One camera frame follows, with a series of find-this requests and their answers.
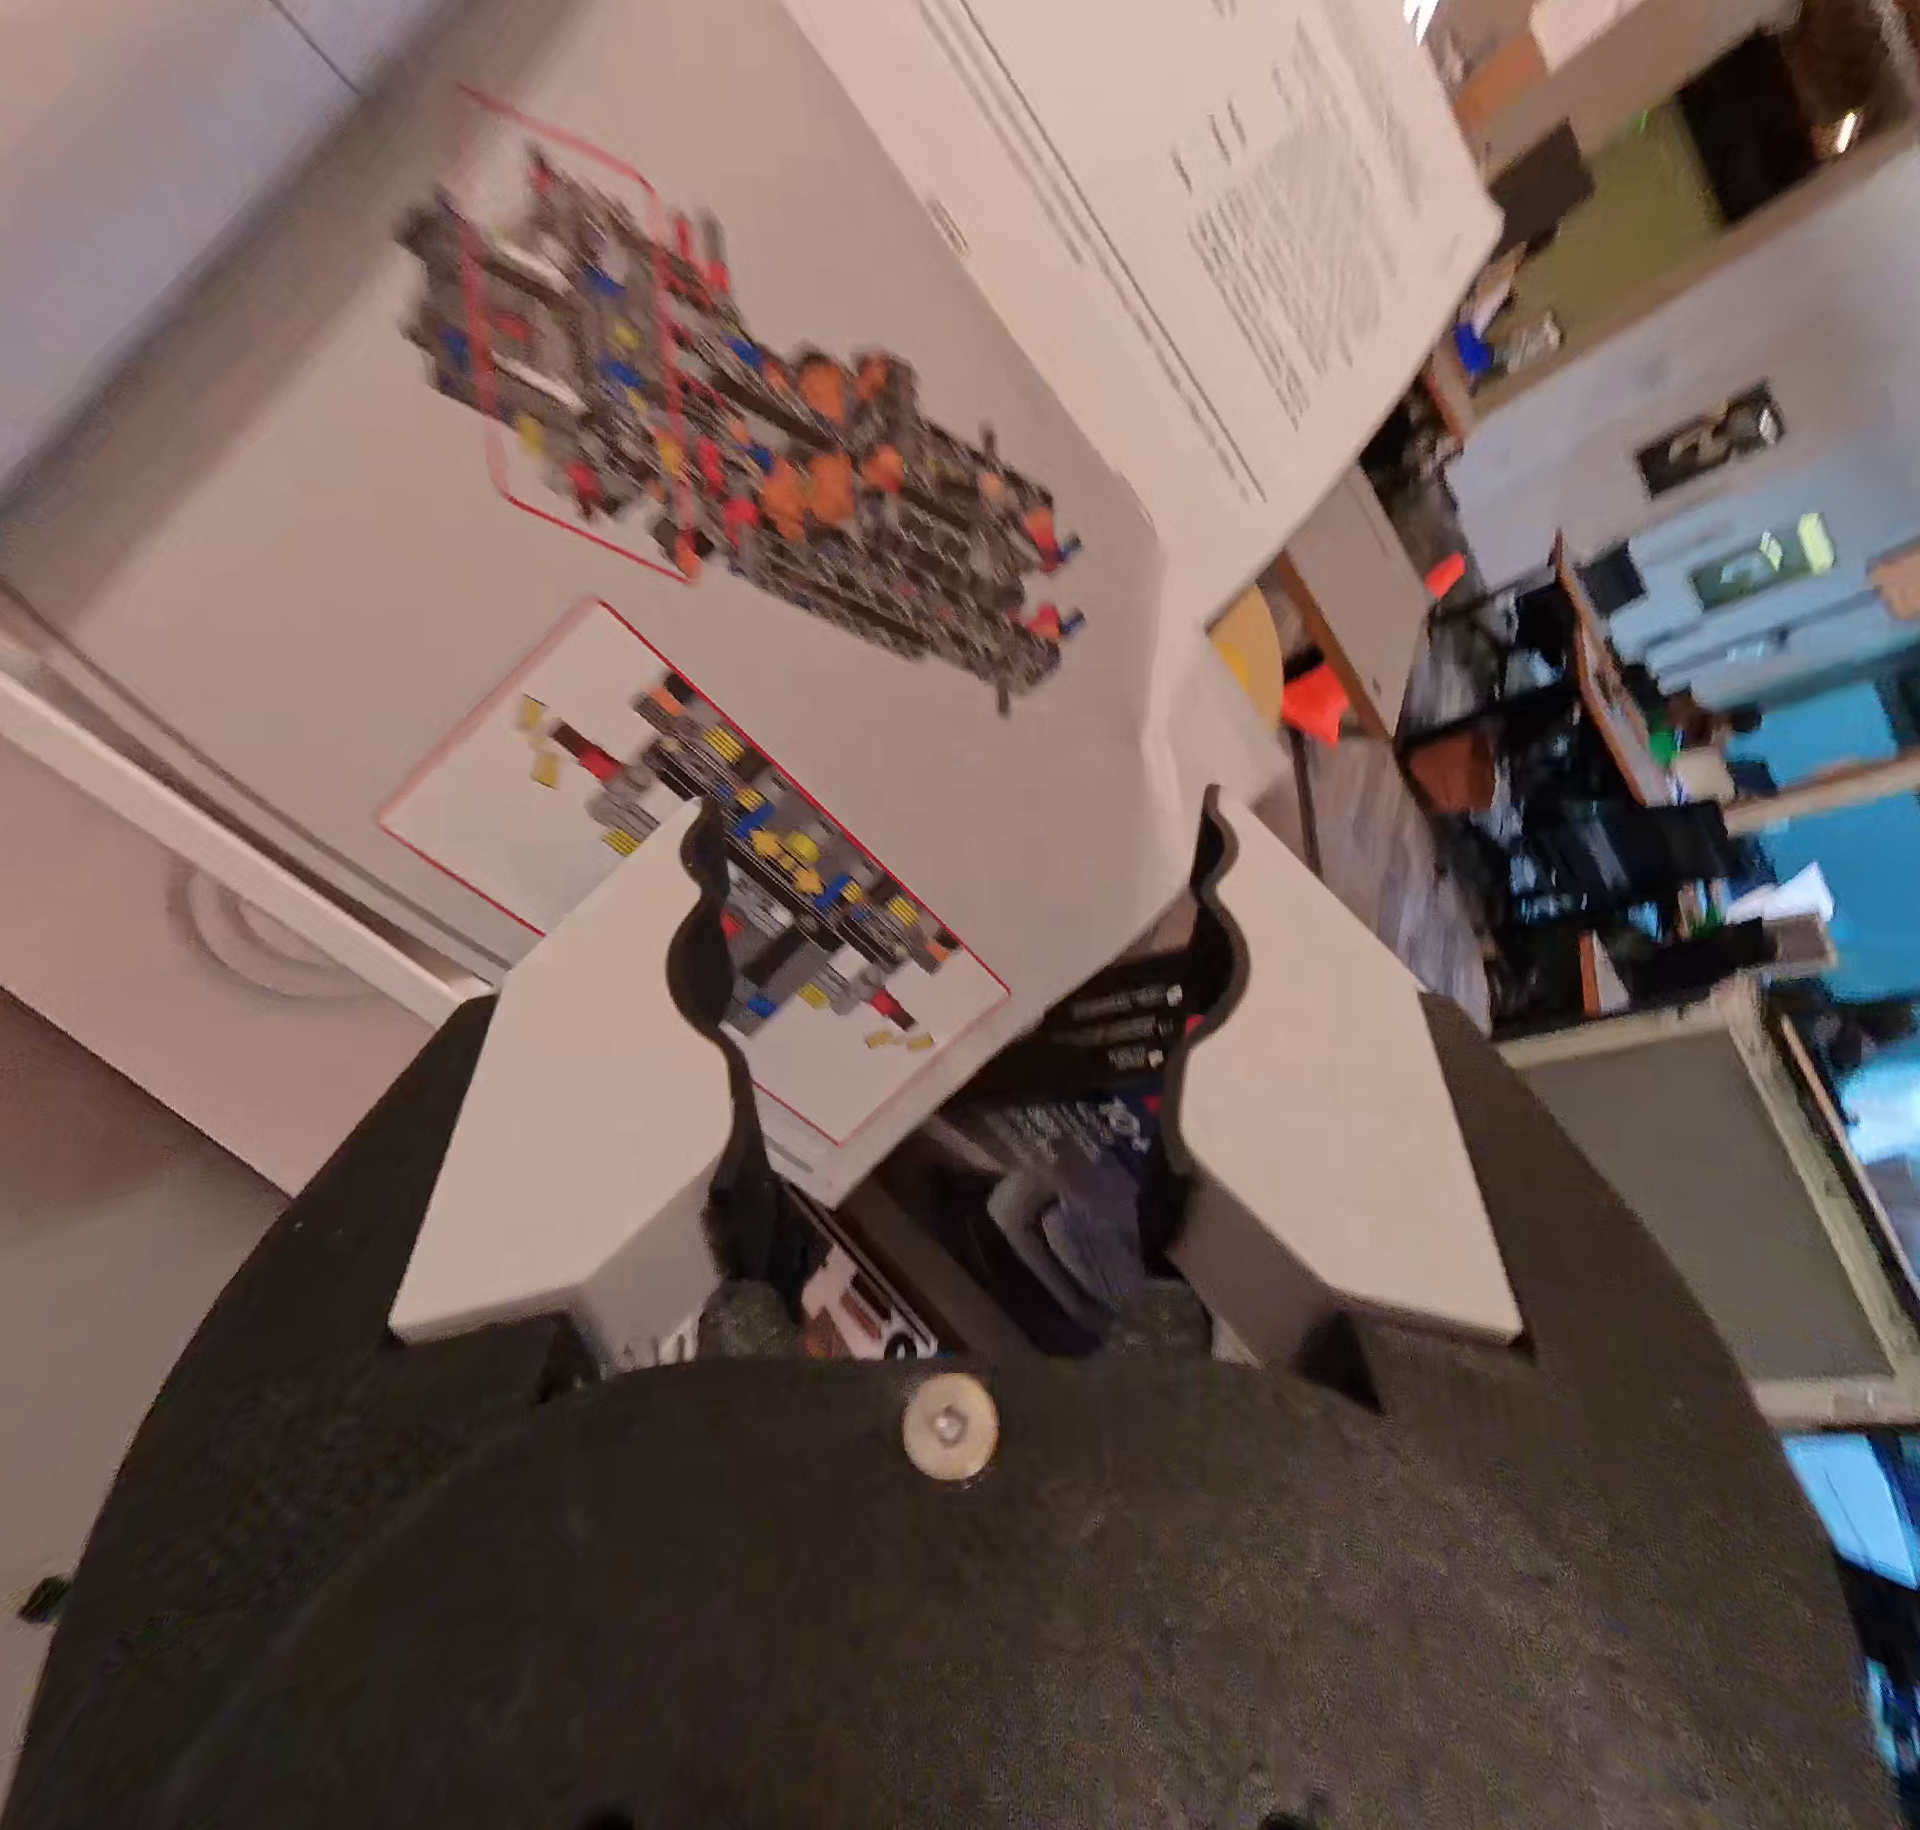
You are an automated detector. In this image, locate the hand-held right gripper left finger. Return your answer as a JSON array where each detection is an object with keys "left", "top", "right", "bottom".
[{"left": 387, "top": 797, "right": 797, "bottom": 1364}]

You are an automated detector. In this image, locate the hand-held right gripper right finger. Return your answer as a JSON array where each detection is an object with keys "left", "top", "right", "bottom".
[{"left": 1145, "top": 784, "right": 1530, "bottom": 1410}]

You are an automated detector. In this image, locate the lego instruction booklet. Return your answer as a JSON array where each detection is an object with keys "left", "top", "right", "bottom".
[{"left": 0, "top": 0, "right": 1307, "bottom": 1210}]

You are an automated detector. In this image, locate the black printed box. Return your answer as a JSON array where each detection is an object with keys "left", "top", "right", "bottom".
[{"left": 960, "top": 936, "right": 1203, "bottom": 1111}]

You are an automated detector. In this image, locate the white plastic seat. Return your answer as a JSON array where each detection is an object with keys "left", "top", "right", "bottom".
[{"left": 0, "top": 675, "right": 498, "bottom": 1192}]

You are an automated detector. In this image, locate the grey framed board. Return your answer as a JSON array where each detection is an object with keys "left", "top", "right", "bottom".
[{"left": 1499, "top": 991, "right": 1920, "bottom": 1428}]

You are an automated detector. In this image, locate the yellow round object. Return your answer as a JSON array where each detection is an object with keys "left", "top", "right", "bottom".
[{"left": 1206, "top": 585, "right": 1287, "bottom": 735}]

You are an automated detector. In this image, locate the grey desk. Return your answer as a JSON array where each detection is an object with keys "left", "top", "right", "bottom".
[{"left": 1277, "top": 471, "right": 1428, "bottom": 738}]

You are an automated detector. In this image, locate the white printed paper sheet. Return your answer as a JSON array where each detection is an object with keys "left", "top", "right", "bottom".
[{"left": 721, "top": 0, "right": 1504, "bottom": 585}]

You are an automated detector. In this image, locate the framed wall picture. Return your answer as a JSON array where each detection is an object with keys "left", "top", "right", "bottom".
[{"left": 1634, "top": 382, "right": 1787, "bottom": 497}]

